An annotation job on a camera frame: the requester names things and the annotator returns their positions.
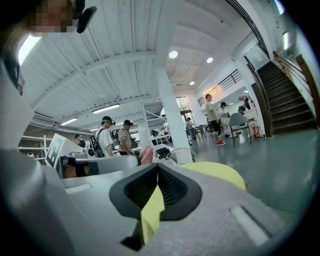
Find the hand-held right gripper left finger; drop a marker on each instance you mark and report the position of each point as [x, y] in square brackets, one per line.
[100, 212]

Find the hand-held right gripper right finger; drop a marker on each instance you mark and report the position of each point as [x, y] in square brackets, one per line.
[212, 220]

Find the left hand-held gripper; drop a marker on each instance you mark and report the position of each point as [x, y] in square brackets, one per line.
[62, 150]

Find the black bag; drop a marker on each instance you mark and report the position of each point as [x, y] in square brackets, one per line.
[163, 153]

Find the long tube ceiling light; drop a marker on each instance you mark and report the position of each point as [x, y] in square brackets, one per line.
[106, 108]
[68, 121]

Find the white square column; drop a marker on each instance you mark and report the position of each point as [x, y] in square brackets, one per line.
[172, 112]

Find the dark chair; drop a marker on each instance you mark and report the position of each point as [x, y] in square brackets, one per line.
[200, 128]

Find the red fire extinguisher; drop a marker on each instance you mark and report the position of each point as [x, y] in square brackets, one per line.
[256, 131]

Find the grey chair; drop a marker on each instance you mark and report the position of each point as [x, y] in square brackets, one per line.
[237, 120]

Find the round ceiling light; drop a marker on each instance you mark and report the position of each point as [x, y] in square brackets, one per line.
[209, 59]
[173, 54]
[192, 83]

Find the dark wooden staircase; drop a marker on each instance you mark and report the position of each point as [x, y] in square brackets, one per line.
[285, 105]

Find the black metal railing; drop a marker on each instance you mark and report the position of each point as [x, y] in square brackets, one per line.
[230, 82]

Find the person's head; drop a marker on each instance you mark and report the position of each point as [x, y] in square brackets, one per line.
[52, 17]

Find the white wall shelf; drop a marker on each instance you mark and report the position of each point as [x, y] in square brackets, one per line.
[32, 137]

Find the black head-mounted camera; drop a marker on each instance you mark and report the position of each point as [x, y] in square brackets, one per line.
[85, 17]

